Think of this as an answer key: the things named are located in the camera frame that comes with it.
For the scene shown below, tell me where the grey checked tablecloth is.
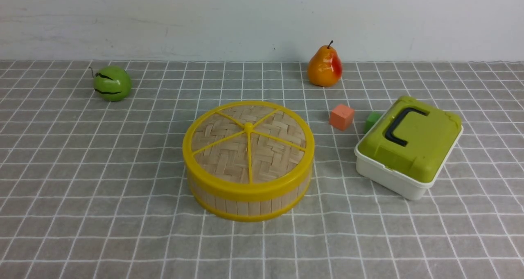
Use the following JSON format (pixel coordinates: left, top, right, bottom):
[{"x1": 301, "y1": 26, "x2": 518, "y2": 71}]
[{"x1": 0, "y1": 60, "x2": 524, "y2": 279}]

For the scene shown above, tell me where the green toy watermelon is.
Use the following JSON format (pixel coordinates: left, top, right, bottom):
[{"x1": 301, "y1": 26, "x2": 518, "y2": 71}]
[{"x1": 89, "y1": 65, "x2": 132, "y2": 101}]

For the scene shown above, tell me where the yellow woven steamer lid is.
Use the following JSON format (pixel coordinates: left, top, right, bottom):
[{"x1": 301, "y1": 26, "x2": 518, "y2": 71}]
[{"x1": 182, "y1": 101, "x2": 315, "y2": 203}]

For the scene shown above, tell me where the green cube block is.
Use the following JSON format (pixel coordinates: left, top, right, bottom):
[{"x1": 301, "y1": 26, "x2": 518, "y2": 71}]
[{"x1": 364, "y1": 111, "x2": 382, "y2": 134}]

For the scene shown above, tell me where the orange cube block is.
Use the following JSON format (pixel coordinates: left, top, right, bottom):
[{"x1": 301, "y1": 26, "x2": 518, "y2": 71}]
[{"x1": 329, "y1": 104, "x2": 355, "y2": 131}]

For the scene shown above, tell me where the green and white lunch box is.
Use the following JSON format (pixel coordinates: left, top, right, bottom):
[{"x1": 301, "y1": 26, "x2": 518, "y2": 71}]
[{"x1": 355, "y1": 96, "x2": 463, "y2": 200}]

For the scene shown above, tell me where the yellow bamboo steamer basket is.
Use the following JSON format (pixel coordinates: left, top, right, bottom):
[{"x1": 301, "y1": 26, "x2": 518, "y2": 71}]
[{"x1": 185, "y1": 158, "x2": 313, "y2": 223}]

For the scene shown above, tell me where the orange toy pear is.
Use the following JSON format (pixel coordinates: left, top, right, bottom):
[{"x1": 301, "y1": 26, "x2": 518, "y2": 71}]
[{"x1": 307, "y1": 40, "x2": 343, "y2": 88}]

